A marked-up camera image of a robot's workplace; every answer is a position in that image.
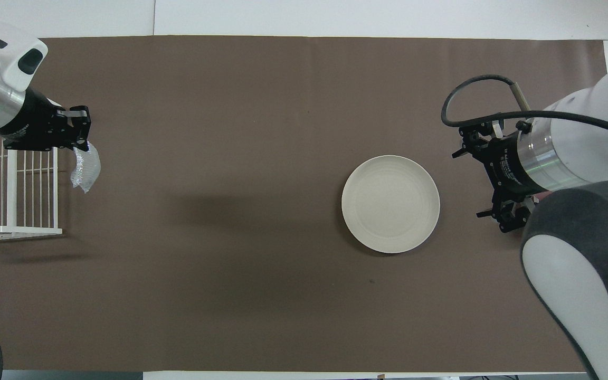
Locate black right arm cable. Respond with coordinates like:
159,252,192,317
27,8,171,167
441,74,608,144

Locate white wire dish rack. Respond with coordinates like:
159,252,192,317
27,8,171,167
0,129,63,242

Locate brown paper table mat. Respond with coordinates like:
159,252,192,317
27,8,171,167
0,36,608,373

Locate clear plastic snack bag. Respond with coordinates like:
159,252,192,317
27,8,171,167
70,142,102,194

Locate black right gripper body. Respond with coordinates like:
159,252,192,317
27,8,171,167
486,132,534,197

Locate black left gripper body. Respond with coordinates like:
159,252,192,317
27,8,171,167
2,87,75,153

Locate cream round plate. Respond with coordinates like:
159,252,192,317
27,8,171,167
341,155,441,254

